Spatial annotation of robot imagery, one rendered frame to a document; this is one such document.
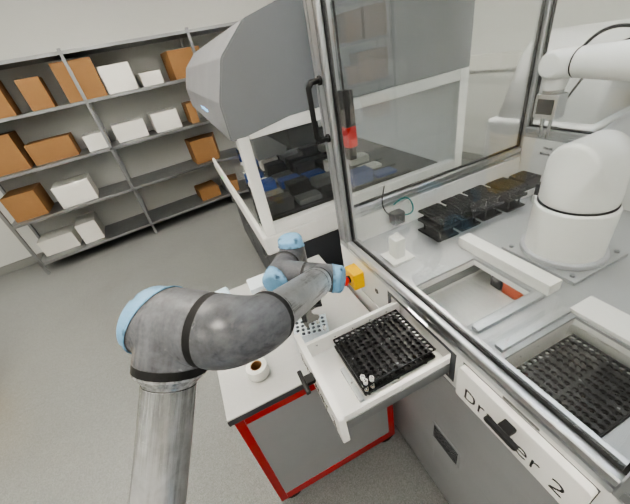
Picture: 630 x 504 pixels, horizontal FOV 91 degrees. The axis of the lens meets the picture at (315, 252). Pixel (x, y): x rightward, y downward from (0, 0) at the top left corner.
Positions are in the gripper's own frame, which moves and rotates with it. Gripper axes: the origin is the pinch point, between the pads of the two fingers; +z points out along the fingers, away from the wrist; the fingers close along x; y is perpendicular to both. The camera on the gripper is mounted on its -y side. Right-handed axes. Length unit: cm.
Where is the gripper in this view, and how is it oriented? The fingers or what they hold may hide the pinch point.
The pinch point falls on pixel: (305, 321)
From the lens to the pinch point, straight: 113.9
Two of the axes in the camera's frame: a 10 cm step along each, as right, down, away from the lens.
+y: 9.8, -2.2, 0.2
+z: 1.8, 8.2, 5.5
